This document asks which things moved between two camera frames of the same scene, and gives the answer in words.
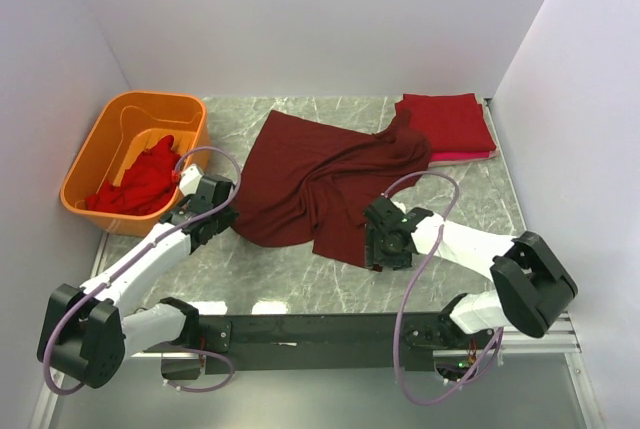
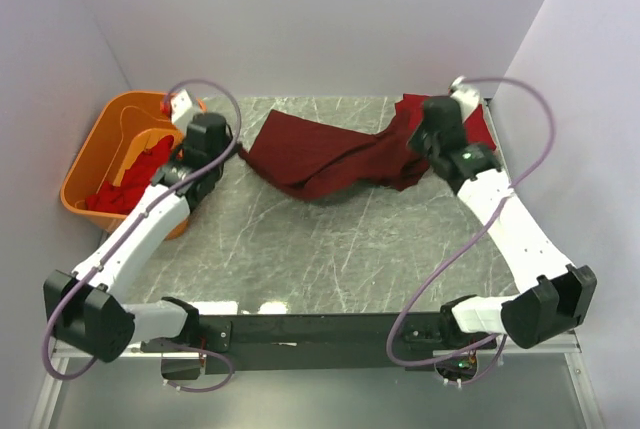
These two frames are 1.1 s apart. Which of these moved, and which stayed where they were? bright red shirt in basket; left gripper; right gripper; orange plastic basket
Moved: left gripper; right gripper
Stayed: bright red shirt in basket; orange plastic basket
